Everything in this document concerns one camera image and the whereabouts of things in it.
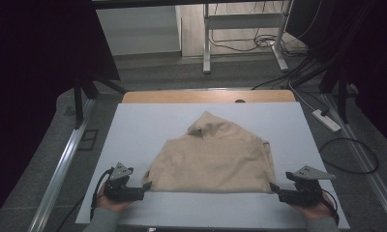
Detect person's right hand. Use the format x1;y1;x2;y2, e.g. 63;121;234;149
290;190;335;222

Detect black square floor frame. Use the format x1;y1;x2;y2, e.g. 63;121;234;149
77;129;100;152

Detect black cable bundle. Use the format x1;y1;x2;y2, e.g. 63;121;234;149
251;53;329;91

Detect aluminium floor rail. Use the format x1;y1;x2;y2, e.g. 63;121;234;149
321;92;387;228
28;98;98;232

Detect beige sweater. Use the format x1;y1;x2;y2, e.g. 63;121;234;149
141;110;277;194

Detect tangled black floor cables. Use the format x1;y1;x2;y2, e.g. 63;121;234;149
208;28;310;58

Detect black tripod stand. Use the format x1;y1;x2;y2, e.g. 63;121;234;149
72;74;129;131
319;62;359;126

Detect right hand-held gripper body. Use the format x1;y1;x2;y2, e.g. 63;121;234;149
278;164;337;207

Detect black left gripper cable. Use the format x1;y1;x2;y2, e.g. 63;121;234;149
89;166;115;222

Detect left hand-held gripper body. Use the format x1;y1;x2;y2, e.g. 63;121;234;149
103;162;146;204

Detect white wall panel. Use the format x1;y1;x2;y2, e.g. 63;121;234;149
95;5;183;57

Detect white power strip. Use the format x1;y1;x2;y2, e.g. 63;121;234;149
311;108;342;133

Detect person's left hand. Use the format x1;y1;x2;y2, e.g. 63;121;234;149
96;186;134;214

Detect white power strip cable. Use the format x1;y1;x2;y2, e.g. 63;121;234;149
287;80;317;112

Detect white metal stand frame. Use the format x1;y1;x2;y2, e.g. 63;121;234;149
202;0;295;74

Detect dark curtain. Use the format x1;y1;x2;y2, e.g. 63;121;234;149
285;0;387;153
0;0;121;228

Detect black looped floor cable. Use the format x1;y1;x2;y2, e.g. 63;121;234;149
318;137;380;175

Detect light grey table mat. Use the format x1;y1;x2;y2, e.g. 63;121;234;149
74;101;351;230

